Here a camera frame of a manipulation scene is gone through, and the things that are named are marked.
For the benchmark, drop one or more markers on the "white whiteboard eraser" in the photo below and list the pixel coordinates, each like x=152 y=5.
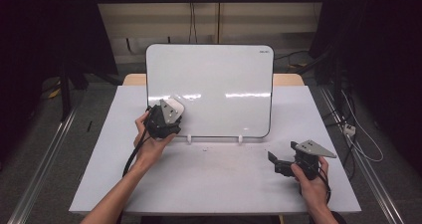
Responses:
x=178 y=107

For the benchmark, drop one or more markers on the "aluminium floor rail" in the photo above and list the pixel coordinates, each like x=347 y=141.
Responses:
x=368 y=171
x=40 y=171

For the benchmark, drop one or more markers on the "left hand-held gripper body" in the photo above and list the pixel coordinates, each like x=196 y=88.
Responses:
x=159 y=124

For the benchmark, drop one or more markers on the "thin wooden wall strip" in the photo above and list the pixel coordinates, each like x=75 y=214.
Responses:
x=219 y=15

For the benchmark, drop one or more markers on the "white power strip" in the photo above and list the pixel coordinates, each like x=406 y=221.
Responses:
x=349 y=129

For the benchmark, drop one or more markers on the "black metal stand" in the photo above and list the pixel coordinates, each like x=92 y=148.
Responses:
x=65 y=91

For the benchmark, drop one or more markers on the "small black pen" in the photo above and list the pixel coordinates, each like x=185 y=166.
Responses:
x=89 y=126

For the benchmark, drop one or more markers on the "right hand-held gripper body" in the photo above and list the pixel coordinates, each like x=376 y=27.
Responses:
x=308 y=149

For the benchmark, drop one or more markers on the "white whiteboard with black rim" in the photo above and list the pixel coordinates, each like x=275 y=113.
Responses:
x=215 y=74

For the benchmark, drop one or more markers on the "white whiteboard foot clip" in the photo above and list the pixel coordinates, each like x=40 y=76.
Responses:
x=240 y=139
x=189 y=138

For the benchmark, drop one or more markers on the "black curtain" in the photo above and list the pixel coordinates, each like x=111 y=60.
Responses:
x=384 y=51
x=40 y=35

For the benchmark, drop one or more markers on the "person's left hand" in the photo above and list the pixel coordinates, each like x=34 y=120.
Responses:
x=151 y=151

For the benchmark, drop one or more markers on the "person's right hand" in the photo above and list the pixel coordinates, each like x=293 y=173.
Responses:
x=313 y=192

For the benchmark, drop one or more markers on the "white table cover sheet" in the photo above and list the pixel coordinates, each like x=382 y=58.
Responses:
x=212 y=180

